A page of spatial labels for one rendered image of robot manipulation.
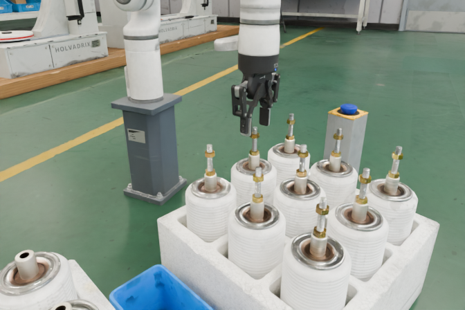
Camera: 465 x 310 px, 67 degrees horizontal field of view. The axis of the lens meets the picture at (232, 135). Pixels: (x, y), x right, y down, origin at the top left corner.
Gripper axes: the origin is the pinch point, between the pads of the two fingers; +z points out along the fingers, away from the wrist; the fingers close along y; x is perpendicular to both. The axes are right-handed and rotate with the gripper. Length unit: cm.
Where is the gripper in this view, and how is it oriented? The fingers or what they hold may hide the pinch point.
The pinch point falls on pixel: (255, 124)
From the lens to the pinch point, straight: 70.8
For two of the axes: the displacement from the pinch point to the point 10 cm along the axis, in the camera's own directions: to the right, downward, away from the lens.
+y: 5.9, -3.1, 7.5
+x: -8.1, -2.4, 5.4
